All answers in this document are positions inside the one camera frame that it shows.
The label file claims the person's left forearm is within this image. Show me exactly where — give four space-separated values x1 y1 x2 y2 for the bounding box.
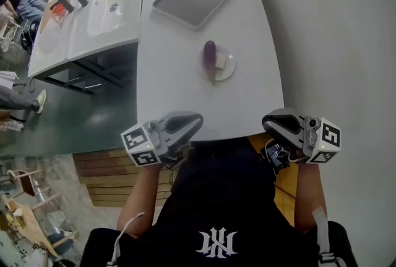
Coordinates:
116 162 174 237

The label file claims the white sink countertop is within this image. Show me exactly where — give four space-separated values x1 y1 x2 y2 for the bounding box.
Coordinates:
27 0 93 78

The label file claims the white strap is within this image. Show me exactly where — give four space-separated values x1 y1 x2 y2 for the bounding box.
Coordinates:
106 212 145 267
311 206 338 267

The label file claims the wooden stool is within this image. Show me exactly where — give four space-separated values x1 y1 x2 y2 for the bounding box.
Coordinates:
7 168 46 197

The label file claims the purple eggplant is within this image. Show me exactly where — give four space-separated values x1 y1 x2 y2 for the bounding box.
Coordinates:
202 40 217 85

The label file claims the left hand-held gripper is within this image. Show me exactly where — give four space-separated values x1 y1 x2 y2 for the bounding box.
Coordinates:
120 110 204 168

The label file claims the dark metal sink stand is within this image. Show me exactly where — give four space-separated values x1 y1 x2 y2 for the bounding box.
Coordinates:
38 42 139 95

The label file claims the white rectangular block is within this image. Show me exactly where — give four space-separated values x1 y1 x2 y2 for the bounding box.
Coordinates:
215 52 228 70

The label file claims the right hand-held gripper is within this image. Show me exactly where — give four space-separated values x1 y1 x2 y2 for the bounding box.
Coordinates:
262 108 341 164

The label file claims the white round table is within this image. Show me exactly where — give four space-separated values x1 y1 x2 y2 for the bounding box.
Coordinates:
136 0 285 142

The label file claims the white round plate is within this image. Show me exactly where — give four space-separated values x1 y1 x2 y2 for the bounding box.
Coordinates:
199 45 236 82

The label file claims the black shirt with white emblem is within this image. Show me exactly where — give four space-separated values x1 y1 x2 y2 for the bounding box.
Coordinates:
80 135 356 267

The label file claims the wooden work table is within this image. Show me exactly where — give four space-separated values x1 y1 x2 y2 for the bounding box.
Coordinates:
0 194 78 257

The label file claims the person's right forearm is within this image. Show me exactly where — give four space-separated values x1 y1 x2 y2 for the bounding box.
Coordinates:
292 160 329 234

